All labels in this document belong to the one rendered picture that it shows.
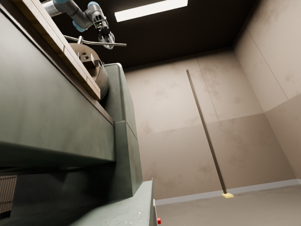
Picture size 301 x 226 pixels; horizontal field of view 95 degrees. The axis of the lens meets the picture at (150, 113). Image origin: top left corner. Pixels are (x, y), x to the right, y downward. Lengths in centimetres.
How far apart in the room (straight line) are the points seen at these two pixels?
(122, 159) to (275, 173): 304
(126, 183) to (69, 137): 39
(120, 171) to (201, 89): 298
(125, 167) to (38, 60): 49
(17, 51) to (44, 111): 8
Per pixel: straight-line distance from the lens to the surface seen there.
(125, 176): 64
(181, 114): 307
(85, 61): 65
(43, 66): 29
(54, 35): 33
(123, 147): 65
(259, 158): 331
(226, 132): 316
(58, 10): 110
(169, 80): 346
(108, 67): 86
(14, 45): 26
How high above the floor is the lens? 64
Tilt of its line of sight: 21 degrees up
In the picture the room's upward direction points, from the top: 9 degrees counter-clockwise
